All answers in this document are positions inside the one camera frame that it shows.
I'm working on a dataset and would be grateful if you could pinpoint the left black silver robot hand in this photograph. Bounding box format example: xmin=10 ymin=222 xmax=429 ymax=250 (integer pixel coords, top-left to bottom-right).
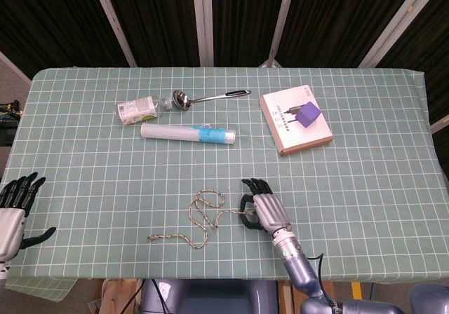
xmin=0 ymin=172 xmax=57 ymax=262

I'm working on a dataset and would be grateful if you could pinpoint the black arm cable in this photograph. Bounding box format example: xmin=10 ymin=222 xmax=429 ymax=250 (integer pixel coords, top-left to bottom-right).
xmin=307 ymin=253 xmax=334 ymax=306

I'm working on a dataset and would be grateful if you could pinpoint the green checked tablecloth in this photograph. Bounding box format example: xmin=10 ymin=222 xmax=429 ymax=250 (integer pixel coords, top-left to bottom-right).
xmin=0 ymin=67 xmax=449 ymax=303

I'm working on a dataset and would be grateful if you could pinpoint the white frame post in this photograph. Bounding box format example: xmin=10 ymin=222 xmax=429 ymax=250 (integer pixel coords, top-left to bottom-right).
xmin=258 ymin=0 xmax=298 ymax=69
xmin=429 ymin=115 xmax=449 ymax=135
xmin=89 ymin=0 xmax=138 ymax=68
xmin=192 ymin=0 xmax=214 ymax=67
xmin=359 ymin=0 xmax=449 ymax=69

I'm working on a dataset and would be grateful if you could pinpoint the black cable bundle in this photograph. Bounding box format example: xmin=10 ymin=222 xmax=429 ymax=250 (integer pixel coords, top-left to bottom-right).
xmin=0 ymin=100 xmax=22 ymax=146

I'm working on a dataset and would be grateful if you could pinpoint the clear plastic bottle with label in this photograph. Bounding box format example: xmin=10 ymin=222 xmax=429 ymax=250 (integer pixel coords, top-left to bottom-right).
xmin=114 ymin=95 xmax=173 ymax=126

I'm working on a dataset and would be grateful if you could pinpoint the beige black braided rope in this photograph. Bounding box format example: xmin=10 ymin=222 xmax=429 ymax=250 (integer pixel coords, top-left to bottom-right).
xmin=146 ymin=189 xmax=257 ymax=250

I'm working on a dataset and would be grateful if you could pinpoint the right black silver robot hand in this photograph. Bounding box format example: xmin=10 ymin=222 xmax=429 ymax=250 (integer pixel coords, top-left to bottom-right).
xmin=239 ymin=177 xmax=293 ymax=240

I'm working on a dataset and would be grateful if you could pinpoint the clear tube with blue label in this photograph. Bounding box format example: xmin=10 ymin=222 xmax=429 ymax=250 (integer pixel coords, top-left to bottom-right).
xmin=140 ymin=123 xmax=236 ymax=146

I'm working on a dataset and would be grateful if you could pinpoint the grey partition panel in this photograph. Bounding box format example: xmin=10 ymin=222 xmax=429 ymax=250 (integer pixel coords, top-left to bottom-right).
xmin=0 ymin=50 xmax=32 ymax=182

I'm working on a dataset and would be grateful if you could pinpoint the steel ladle with black handle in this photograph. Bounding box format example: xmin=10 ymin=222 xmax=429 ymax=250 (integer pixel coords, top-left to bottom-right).
xmin=171 ymin=88 xmax=253 ymax=111

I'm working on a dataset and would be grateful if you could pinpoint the wooden table leg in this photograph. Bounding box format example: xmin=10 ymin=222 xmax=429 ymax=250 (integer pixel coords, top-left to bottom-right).
xmin=279 ymin=280 xmax=294 ymax=314

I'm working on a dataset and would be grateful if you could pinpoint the purple cube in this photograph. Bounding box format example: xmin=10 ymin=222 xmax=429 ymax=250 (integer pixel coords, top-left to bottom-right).
xmin=293 ymin=101 xmax=321 ymax=130

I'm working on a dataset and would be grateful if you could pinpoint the light plywood frame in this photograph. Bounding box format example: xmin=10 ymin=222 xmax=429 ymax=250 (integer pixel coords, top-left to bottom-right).
xmin=87 ymin=278 xmax=145 ymax=314

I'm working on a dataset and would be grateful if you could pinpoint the blue-grey robot torso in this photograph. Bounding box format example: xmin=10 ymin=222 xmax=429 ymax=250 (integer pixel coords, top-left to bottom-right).
xmin=140 ymin=278 xmax=280 ymax=314

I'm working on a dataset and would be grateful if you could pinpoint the white flat cardboard box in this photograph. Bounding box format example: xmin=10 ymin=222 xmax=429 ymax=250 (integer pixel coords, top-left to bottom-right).
xmin=259 ymin=84 xmax=335 ymax=157

